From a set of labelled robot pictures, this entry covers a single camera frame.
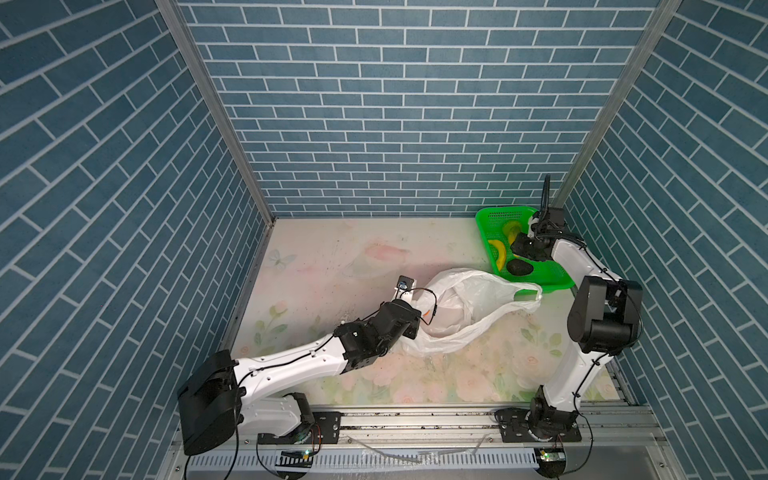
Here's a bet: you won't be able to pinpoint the green plastic basket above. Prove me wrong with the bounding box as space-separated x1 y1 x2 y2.
475 206 575 293

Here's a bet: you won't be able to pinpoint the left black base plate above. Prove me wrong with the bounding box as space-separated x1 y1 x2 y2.
258 410 342 445

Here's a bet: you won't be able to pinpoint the green fruit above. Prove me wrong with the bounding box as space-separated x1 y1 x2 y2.
502 220 522 243

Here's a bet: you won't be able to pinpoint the dark avocado fruit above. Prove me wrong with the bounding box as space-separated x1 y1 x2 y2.
506 258 534 277

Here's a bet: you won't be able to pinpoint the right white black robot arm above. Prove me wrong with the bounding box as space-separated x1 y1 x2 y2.
506 175 643 438

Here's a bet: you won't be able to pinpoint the aluminium front rail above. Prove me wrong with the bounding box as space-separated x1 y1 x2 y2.
158 402 684 479

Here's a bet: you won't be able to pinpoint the white plastic bag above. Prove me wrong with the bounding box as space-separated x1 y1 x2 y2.
397 268 543 357

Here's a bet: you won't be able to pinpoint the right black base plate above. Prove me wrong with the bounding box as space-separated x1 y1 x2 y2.
493 407 582 443

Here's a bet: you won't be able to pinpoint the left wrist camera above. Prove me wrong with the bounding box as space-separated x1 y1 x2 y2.
393 275 415 303

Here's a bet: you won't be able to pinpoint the yellow banana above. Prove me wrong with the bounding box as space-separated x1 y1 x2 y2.
488 239 507 272

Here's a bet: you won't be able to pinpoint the white slotted cable duct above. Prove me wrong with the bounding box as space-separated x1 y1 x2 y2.
187 446 539 474

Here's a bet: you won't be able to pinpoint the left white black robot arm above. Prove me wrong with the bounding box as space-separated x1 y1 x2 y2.
177 299 422 457

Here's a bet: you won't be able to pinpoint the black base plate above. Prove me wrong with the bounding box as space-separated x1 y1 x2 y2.
493 407 582 443
258 410 342 445

